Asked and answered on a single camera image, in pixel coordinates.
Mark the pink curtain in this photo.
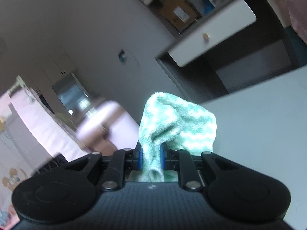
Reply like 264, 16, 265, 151
275, 0, 306, 44

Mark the wall socket with plug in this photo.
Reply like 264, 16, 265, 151
118, 49, 126, 63

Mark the cardboard box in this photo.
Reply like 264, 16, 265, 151
159, 0, 202, 32

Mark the grey desk with drawer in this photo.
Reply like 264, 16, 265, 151
154, 0, 303, 104

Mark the pink insulated bottle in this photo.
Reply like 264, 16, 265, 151
75, 97, 139, 156

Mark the green white fluffy cloth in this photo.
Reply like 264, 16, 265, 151
130, 92, 217, 182

